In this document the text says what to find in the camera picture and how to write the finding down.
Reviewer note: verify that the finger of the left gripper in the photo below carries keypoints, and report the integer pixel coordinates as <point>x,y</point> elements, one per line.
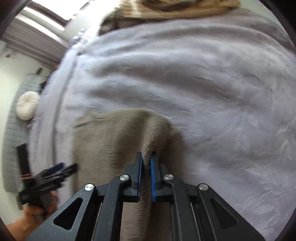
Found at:
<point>65,173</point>
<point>52,170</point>

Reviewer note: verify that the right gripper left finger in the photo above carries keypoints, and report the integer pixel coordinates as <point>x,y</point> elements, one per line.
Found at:
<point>94,212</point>

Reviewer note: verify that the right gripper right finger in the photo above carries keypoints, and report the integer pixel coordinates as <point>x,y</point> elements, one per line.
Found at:
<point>197,212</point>

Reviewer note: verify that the olive brown knit sweater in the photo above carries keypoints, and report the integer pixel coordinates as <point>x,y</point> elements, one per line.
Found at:
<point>105,143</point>

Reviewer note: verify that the striped tan clothes pile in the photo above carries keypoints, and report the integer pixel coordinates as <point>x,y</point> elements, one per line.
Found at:
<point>131,13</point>

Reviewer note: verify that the person left hand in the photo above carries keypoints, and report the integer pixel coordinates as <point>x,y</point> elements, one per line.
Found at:
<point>24,226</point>

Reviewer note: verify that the lavender plush blanket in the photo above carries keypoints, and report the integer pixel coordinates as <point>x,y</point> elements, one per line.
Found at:
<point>41,138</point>

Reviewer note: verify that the white round cushion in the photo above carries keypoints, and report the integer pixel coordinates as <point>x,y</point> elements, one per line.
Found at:
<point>26,105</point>

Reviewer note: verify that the lavender embossed bedspread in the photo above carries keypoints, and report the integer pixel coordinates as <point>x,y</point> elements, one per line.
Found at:
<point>227,83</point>

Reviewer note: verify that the lavender window curtain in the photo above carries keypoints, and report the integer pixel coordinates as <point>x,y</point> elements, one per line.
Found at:
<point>30,38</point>

